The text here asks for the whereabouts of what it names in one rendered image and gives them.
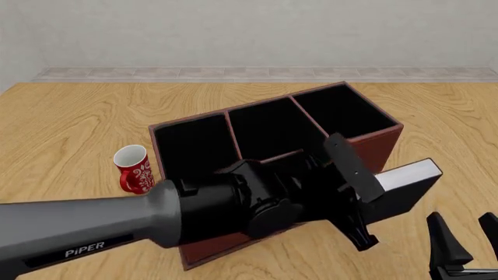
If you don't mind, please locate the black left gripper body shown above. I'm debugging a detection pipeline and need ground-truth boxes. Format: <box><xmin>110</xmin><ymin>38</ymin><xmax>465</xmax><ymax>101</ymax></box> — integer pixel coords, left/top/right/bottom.
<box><xmin>299</xmin><ymin>152</ymin><xmax>361</xmax><ymax>226</ymax></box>

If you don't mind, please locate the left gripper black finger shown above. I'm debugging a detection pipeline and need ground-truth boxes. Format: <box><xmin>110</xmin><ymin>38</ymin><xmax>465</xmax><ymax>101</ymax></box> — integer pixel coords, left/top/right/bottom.
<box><xmin>330</xmin><ymin>208</ymin><xmax>381</xmax><ymax>252</ymax></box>

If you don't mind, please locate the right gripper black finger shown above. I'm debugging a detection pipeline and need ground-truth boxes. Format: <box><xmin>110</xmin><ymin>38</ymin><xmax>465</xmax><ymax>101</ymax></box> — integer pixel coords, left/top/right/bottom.
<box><xmin>478</xmin><ymin>212</ymin><xmax>498</xmax><ymax>254</ymax></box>
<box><xmin>426</xmin><ymin>212</ymin><xmax>475</xmax><ymax>265</ymax></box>

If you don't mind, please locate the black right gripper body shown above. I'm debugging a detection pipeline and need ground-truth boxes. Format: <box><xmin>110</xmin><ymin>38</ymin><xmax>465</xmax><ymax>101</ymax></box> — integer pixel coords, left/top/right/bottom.
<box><xmin>428</xmin><ymin>261</ymin><xmax>498</xmax><ymax>280</ymax></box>

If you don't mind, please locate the black book with white pages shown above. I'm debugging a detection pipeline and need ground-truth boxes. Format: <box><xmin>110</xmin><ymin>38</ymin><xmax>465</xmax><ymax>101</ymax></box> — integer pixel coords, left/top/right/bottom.
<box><xmin>359</xmin><ymin>157</ymin><xmax>444</xmax><ymax>228</ymax></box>

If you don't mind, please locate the red-brown desk caddy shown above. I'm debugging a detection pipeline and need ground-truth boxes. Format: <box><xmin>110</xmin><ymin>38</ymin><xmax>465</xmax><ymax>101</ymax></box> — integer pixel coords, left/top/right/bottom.
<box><xmin>147</xmin><ymin>81</ymin><xmax>405</xmax><ymax>271</ymax></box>

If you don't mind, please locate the red mug with white pattern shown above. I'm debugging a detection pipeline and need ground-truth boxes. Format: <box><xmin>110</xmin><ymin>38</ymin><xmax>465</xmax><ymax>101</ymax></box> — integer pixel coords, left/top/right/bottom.
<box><xmin>113</xmin><ymin>144</ymin><xmax>156</xmax><ymax>195</ymax></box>

